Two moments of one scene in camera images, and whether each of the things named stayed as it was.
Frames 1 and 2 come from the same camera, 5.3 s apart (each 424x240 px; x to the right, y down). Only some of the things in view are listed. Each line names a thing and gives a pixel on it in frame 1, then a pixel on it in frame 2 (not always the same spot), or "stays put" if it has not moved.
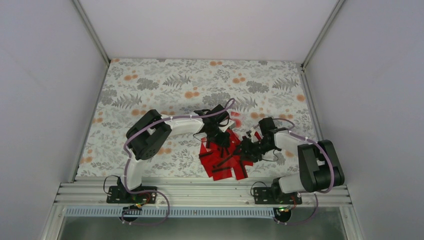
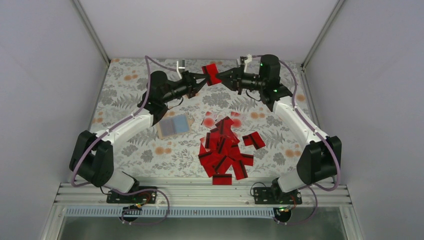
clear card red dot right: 237,118 stays put
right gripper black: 246,146 -> 235,79
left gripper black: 222,140 -> 192,87
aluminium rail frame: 92,193 stays put
